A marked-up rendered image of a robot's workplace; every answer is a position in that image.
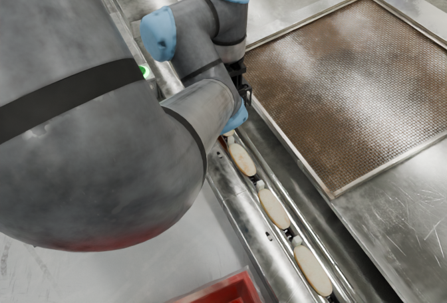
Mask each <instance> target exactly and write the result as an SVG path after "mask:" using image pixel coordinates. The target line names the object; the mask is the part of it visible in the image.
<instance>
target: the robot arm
mask: <svg viewBox="0 0 447 303"><path fill-rule="evenodd" d="M248 3H249V0H181V1H178V2H176V3H173V4H171V5H165V6H163V7H161V8H160V9H158V10H156V11H153V12H151V14H148V15H146V16H144V17H143V18H142V20H141V22H140V36H141V39H142V42H143V44H144V46H145V48H146V50H147V51H148V53H150V54H151V56H152V58H153V59H154V60H156V61H158V62H165V61H170V62H171V63H172V66H173V67H174V70H175V71H176V73H177V75H178V77H179V79H180V80H181V82H182V84H183V85H184V88H185V89H183V90H181V91H179V92H177V93H176V94H174V95H172V96H170V97H168V98H167V99H165V100H163V101H161V102H158V100H157V98H156V97H155V95H154V93H153V91H152V89H151V87H150V86H149V84H148V83H147V81H146V79H145V77H144V75H143V73H142V71H141V70H140V68H139V66H138V64H137V63H136V61H135V59H134V57H133V55H132V53H131V52H130V49H129V48H128V46H127V44H126V43H125V41H124V39H123V37H122V35H121V34H120V31H119V30H118V28H117V26H116V25H115V23H114V21H113V19H112V17H111V16H110V13H109V12H108V10H107V8H106V7H105V5H104V3H103V1H102V0H0V232H1V233H3V234H5V235H7V236H8V237H11V238H13V239H16V240H18V241H21V242H23V243H26V244H28V245H33V246H36V247H41V248H44V249H52V250H57V251H65V252H70V253H98V252H104V251H115V250H119V249H125V248H128V247H131V246H134V245H137V244H140V243H143V242H145V241H148V240H150V239H153V238H154V237H157V236H158V235H160V234H162V233H163V232H164V231H167V230H168V229H169V228H170V227H172V226H173V225H175V224H176V223H177V222H178V221H179V220H180V219H181V218H182V217H183V216H184V215H185V214H186V212H187V211H188V210H189V209H190V207H191V206H192V205H193V203H194V201H195V200H196V197H197V196H198V194H199V192H200V190H201V188H202V186H203V184H204V181H205V178H206V174H207V168H208V158H207V155H208V153H209V151H210V150H211V148H212V146H213V145H214V143H215V142H216V140H217V138H218V136H220V135H222V134H225V133H227V132H230V131H232V130H233V129H235V128H237V127H238V126H240V125H242V124H243V123H244V122H245V121H246V120H247V117H248V113H247V110H246V103H247V104H248V105H249V106H251V96H252V87H251V86H250V84H249V83H248V82H247V80H246V79H245V78H244V77H243V76H242V74H243V73H246V68H247V67H246V66H245V65H244V63H243V62H244V54H245V43H246V37H247V14H248ZM247 91H249V92H250V94H249V99H248V98H247Z"/></svg>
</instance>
